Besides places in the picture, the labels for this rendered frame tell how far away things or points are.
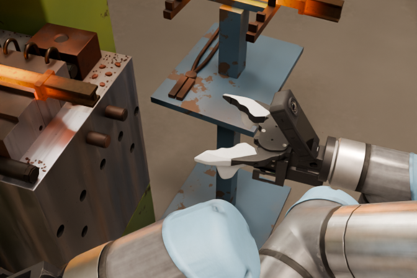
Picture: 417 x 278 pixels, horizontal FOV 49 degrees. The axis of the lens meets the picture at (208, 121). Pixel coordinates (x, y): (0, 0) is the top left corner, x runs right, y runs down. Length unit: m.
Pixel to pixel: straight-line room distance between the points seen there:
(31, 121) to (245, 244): 0.57
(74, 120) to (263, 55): 0.68
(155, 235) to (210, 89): 0.92
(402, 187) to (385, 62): 1.97
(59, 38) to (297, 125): 0.55
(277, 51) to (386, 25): 1.61
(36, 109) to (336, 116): 1.64
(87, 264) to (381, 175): 0.45
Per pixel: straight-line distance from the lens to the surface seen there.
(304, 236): 0.45
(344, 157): 0.71
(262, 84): 1.29
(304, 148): 0.70
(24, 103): 0.85
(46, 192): 0.85
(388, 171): 0.71
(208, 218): 0.35
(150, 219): 1.45
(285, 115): 0.66
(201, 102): 1.23
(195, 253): 0.35
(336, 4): 1.11
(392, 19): 3.04
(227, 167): 0.71
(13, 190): 0.85
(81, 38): 0.99
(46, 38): 1.01
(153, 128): 2.14
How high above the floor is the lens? 1.53
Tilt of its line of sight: 45 degrees down
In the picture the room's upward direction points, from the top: straight up
